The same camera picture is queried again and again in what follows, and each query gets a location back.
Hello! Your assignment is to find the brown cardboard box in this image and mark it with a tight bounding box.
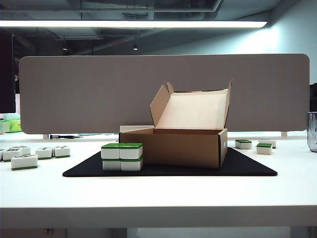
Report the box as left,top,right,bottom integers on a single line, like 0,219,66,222
118,78,233,169

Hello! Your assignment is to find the grey desk divider panel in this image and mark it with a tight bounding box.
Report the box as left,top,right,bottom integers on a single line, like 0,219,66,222
19,53,311,135

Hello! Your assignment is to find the black rectangular mat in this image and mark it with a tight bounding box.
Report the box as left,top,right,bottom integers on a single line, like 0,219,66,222
62,146,278,177

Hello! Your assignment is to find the long ceiling light strip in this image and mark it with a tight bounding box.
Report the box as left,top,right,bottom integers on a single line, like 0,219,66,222
0,20,268,28

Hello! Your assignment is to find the black screwdriver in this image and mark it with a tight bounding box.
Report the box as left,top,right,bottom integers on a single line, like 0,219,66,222
49,134,82,139

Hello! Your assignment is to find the green white packaging bag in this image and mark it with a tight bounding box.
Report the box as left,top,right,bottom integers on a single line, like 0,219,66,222
0,119,23,134

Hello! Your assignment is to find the black monitor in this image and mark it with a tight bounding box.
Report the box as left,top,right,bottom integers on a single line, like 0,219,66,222
0,28,16,114

